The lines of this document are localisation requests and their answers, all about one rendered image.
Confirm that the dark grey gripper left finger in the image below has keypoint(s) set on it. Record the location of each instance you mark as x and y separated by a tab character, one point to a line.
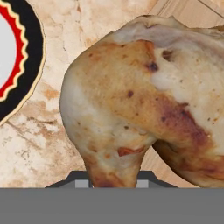
78	180

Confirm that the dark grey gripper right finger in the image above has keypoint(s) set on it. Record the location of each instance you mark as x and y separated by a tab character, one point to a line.
148	180

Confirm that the roasted chicken drumstick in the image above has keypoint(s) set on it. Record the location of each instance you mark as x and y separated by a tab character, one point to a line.
137	99

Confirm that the black red white plate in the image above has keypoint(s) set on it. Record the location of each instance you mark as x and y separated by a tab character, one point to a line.
17	58

